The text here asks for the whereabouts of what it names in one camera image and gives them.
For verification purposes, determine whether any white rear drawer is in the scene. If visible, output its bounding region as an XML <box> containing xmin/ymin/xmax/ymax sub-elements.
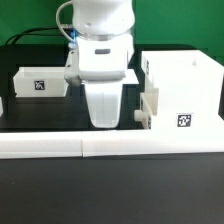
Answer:
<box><xmin>13</xmin><ymin>67</ymin><xmax>68</xmax><ymax>97</ymax></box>

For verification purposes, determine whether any white drawer cabinet box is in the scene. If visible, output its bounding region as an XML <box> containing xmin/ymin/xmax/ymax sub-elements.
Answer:
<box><xmin>141</xmin><ymin>50</ymin><xmax>224</xmax><ymax>130</ymax></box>

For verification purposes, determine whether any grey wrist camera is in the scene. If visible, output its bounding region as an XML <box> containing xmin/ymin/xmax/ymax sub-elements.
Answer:
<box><xmin>64</xmin><ymin>50</ymin><xmax>81</xmax><ymax>87</ymax></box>

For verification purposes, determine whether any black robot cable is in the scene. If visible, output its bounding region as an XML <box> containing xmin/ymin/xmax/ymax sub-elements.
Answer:
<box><xmin>4</xmin><ymin>23</ymin><xmax>75</xmax><ymax>46</ymax></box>

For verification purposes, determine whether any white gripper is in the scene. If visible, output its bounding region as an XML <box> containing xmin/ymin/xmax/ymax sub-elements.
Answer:
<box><xmin>84</xmin><ymin>80</ymin><xmax>123</xmax><ymax>129</ymax></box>

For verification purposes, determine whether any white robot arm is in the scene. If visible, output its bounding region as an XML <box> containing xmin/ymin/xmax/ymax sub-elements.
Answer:
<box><xmin>64</xmin><ymin>0</ymin><xmax>135</xmax><ymax>128</ymax></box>

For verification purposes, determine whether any white front fence rail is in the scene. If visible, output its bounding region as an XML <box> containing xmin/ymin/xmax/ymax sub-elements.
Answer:
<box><xmin>0</xmin><ymin>129</ymin><xmax>224</xmax><ymax>159</ymax></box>

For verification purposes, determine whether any white drawer with knob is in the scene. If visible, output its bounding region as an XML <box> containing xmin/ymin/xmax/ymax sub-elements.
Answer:
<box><xmin>134</xmin><ymin>88</ymin><xmax>159</xmax><ymax>129</ymax></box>

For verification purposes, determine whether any white marker sheet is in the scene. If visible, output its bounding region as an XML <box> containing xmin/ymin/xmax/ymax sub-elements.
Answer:
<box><xmin>123</xmin><ymin>69</ymin><xmax>139</xmax><ymax>85</ymax></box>

